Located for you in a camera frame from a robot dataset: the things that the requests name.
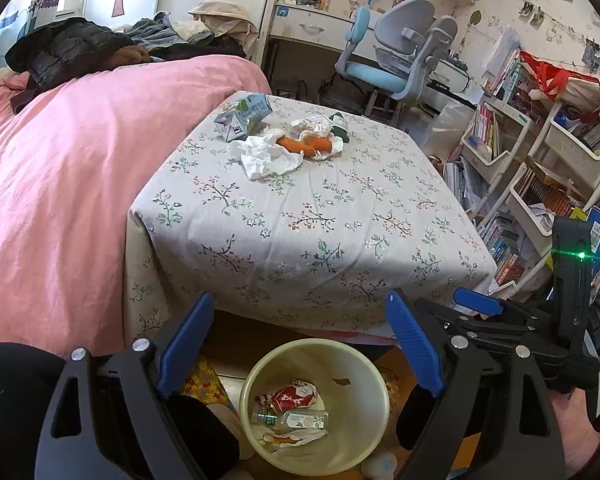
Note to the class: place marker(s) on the pile of clothes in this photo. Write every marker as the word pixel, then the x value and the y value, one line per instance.
pixel 167 40

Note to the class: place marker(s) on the white tissue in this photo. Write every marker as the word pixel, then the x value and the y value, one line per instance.
pixel 261 156

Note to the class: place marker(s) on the red snack bag in bin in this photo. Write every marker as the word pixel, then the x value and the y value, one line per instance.
pixel 297 394

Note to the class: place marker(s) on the blue milk carton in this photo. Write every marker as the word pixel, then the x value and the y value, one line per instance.
pixel 243 117

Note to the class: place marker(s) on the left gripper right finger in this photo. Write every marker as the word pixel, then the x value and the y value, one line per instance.
pixel 494 420

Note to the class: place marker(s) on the red cloth bag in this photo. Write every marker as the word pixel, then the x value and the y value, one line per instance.
pixel 557 83

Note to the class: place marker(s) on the white rolling book cart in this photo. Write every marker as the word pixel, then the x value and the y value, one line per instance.
pixel 540 160

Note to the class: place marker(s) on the black jacket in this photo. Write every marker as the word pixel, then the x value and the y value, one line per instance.
pixel 61 51

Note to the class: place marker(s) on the pink duvet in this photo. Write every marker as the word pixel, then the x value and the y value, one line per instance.
pixel 71 163

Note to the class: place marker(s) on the person's right hand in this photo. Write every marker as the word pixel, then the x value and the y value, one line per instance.
pixel 579 438

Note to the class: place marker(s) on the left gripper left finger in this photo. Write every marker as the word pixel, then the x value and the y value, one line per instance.
pixel 110 417

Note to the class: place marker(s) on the beige hat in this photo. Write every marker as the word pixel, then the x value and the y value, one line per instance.
pixel 224 18

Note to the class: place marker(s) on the cream trash bin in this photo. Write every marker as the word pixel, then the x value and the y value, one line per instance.
pixel 350 388

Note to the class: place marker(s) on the white plastic bag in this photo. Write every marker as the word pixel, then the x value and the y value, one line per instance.
pixel 317 125

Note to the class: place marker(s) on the blue grey desk chair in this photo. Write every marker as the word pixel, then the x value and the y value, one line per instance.
pixel 411 43

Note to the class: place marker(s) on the clear plastic bottle in bin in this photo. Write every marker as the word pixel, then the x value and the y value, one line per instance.
pixel 297 419

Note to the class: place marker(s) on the white desk with drawers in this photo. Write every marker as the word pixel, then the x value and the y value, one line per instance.
pixel 303 38

